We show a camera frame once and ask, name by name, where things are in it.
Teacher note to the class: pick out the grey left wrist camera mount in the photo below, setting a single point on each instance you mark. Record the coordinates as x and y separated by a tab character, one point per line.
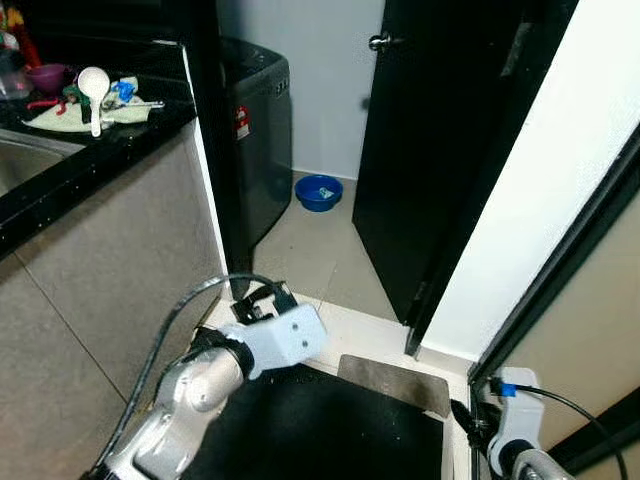
285	340

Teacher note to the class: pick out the silver door knob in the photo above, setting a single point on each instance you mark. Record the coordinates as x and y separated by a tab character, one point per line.
380	42

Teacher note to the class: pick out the grey doormat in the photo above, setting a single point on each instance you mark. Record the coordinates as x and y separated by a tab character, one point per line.
400	382

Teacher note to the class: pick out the grey washing machine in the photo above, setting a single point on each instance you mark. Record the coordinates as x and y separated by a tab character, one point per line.
262	150

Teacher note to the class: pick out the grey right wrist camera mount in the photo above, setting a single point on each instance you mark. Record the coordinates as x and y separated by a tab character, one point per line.
515	420

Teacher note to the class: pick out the pale green cloth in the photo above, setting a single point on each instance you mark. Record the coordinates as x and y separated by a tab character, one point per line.
130	116

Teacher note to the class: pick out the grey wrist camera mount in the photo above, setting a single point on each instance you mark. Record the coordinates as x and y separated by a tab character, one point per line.
515	420
285	340

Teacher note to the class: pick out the small blue plastic item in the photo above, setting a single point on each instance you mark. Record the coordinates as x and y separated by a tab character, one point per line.
123	92

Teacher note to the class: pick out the blue plastic basin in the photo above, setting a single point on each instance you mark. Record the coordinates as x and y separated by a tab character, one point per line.
318	195

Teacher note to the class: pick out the clear plastic container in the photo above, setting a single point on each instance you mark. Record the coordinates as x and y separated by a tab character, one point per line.
12	78

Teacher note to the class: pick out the black door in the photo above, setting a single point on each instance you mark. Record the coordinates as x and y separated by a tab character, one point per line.
440	150

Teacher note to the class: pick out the purple bowl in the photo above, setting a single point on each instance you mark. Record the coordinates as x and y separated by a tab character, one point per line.
47	78

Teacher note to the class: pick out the steel spoon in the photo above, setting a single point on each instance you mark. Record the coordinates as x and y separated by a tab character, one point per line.
145	105

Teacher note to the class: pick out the white rice spoon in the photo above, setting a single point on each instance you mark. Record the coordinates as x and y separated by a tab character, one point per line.
93	83

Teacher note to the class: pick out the grey kitchen base cabinet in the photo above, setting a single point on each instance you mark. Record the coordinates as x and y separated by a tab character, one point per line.
100	280

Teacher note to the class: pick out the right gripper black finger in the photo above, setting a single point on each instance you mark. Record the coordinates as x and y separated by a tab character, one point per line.
462	418

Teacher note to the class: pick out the colourful red package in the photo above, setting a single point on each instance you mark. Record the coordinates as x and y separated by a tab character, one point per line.
18	35

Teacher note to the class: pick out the black floor mat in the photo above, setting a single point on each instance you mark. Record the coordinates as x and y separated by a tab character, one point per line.
300	430

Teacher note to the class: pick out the stainless steel sink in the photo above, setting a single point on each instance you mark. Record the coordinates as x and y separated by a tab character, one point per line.
25	160

